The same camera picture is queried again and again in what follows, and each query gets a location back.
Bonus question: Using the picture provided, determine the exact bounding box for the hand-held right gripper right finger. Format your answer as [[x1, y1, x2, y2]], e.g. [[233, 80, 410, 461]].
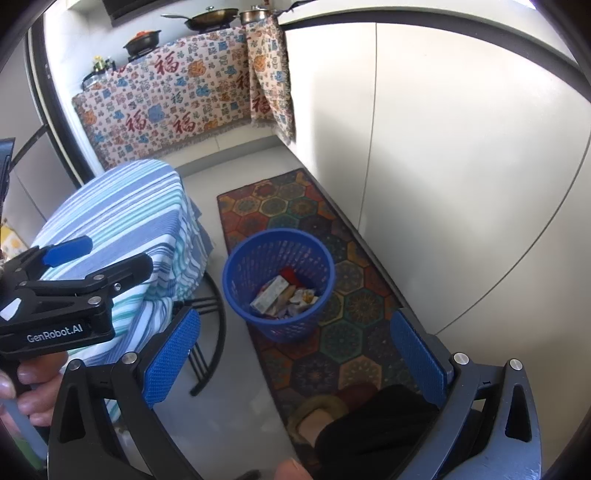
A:
[[389, 308, 543, 480]]

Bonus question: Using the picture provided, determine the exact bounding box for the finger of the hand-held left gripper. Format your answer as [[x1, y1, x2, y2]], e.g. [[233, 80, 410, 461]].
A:
[[28, 251, 154, 301], [0, 235, 93, 283]]

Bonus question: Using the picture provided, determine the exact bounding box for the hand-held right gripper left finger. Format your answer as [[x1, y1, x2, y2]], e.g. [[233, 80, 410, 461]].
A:
[[47, 305, 202, 480]]

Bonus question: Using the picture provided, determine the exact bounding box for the blue plastic wastebasket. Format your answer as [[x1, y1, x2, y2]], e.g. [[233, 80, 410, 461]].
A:
[[222, 227, 336, 343]]

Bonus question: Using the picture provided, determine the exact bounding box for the white green milk carton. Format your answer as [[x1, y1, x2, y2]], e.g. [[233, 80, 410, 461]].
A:
[[249, 276, 293, 317]]

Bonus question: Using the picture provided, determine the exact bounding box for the yellow snack bag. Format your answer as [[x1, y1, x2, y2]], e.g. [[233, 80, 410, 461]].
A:
[[288, 286, 319, 308]]

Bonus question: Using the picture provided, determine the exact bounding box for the person's left hand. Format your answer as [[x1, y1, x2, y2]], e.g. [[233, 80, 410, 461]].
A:
[[0, 353, 68, 428]]

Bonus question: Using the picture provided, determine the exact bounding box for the round table, striped cloth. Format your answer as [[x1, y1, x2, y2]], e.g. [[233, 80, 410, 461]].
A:
[[30, 159, 215, 425]]

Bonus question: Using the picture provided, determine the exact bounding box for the yellow cardboard box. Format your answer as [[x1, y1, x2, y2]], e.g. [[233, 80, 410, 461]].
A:
[[0, 220, 26, 264]]

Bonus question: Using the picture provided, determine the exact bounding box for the grey refrigerator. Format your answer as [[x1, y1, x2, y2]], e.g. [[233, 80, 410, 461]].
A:
[[0, 28, 93, 241]]

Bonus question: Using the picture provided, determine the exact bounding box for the person's black trouser leg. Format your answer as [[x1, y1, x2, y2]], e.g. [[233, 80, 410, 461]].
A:
[[314, 385, 481, 480]]

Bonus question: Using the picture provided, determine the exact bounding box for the hexagon patterned rug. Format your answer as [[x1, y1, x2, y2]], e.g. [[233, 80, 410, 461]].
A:
[[217, 168, 444, 462]]

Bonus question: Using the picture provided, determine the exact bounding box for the olive maroon slipper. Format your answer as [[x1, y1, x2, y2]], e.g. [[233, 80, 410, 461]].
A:
[[286, 383, 379, 457]]

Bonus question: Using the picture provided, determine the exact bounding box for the wide printed floral cloth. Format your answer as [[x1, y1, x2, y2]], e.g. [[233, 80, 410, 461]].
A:
[[71, 25, 252, 171]]

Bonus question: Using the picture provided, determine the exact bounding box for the condiment bottle rack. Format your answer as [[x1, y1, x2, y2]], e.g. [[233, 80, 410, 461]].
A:
[[82, 55, 121, 90]]

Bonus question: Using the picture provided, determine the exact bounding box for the cream base cabinet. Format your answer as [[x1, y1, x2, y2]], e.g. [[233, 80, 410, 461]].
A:
[[272, 0, 591, 374]]

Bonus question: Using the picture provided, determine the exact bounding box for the black clay pot red lid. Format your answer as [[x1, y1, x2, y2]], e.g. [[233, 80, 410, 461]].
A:
[[122, 30, 163, 57]]

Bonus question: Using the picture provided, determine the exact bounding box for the narrow printed floral cloth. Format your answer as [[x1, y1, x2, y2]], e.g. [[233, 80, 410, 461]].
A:
[[245, 14, 296, 146]]

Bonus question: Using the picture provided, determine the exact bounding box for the black range hood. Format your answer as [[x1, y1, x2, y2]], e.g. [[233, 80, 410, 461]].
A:
[[100, 0, 158, 20]]

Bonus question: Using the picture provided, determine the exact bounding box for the dark wok with lid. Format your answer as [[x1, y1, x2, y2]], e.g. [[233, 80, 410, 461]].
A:
[[161, 6, 240, 32]]

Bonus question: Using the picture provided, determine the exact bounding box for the steel pot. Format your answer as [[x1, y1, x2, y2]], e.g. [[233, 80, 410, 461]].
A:
[[238, 4, 278, 26]]

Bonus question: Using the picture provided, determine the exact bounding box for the black metal table frame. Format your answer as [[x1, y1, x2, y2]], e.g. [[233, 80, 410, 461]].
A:
[[173, 272, 228, 398]]

